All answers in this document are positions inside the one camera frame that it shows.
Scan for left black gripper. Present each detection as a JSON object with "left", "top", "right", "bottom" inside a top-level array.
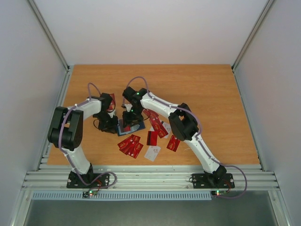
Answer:
[{"left": 95, "top": 112, "right": 119, "bottom": 134}]

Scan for dark red stripe card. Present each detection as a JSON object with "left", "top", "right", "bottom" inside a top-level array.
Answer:
[{"left": 123, "top": 126, "right": 131, "bottom": 132}]

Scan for blue leather card holder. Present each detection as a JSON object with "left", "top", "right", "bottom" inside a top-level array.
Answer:
[{"left": 117, "top": 119, "right": 145, "bottom": 137}]

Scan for white card bottom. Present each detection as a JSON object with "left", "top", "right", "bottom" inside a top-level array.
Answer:
[{"left": 144, "top": 146, "right": 161, "bottom": 161}]

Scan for white card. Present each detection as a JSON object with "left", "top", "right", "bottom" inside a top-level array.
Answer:
[
  {"left": 162, "top": 122, "right": 171, "bottom": 133},
  {"left": 144, "top": 146, "right": 161, "bottom": 161}
]

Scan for red vip card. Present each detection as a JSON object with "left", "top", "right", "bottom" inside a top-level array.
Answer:
[
  {"left": 118, "top": 135, "right": 139, "bottom": 153},
  {"left": 143, "top": 109, "right": 158, "bottom": 119},
  {"left": 150, "top": 117, "right": 168, "bottom": 138},
  {"left": 122, "top": 140, "right": 143, "bottom": 159},
  {"left": 166, "top": 135, "right": 180, "bottom": 152}
]

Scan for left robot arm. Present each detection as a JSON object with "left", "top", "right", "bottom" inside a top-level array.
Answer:
[{"left": 48, "top": 93, "right": 118, "bottom": 188}]

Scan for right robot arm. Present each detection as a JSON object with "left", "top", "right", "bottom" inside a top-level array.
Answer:
[{"left": 122, "top": 87, "right": 227, "bottom": 188}]

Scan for red card far left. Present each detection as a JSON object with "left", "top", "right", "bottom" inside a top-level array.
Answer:
[{"left": 108, "top": 93, "right": 116, "bottom": 112}]

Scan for red stripe card lower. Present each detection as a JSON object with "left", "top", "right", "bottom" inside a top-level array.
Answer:
[{"left": 146, "top": 131, "right": 158, "bottom": 146}]

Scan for white card under stack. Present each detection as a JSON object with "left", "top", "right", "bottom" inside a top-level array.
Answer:
[{"left": 162, "top": 122, "right": 171, "bottom": 133}]

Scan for left controller board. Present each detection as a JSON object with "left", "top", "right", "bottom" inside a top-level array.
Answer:
[{"left": 82, "top": 190, "right": 98, "bottom": 198}]

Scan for controller board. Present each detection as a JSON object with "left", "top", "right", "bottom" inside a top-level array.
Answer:
[
  {"left": 82, "top": 190, "right": 98, "bottom": 198},
  {"left": 211, "top": 190, "right": 230, "bottom": 196}
]

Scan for right controller board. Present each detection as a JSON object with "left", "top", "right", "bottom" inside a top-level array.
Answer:
[{"left": 211, "top": 190, "right": 230, "bottom": 196}]

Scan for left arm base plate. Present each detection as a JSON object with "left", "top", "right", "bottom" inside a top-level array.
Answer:
[{"left": 66, "top": 172, "right": 110, "bottom": 189}]

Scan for aluminium rail frame front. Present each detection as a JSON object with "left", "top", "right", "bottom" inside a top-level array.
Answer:
[{"left": 22, "top": 164, "right": 280, "bottom": 191}]

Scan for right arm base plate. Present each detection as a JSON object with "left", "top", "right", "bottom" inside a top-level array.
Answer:
[{"left": 189, "top": 173, "right": 235, "bottom": 189}]

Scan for grey slotted cable duct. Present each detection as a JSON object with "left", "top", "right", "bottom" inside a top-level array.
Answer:
[{"left": 32, "top": 191, "right": 212, "bottom": 201}]

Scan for left aluminium corner post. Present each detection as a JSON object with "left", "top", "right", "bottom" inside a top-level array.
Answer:
[{"left": 26, "top": 0, "right": 70, "bottom": 71}]

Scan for aluminium corner post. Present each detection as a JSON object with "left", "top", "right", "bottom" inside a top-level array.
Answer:
[
  {"left": 231, "top": 0, "right": 277, "bottom": 71},
  {"left": 26, "top": 0, "right": 70, "bottom": 71}
]

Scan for right aluminium corner post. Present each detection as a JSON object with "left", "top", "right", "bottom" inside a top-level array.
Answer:
[{"left": 231, "top": 0, "right": 277, "bottom": 71}]

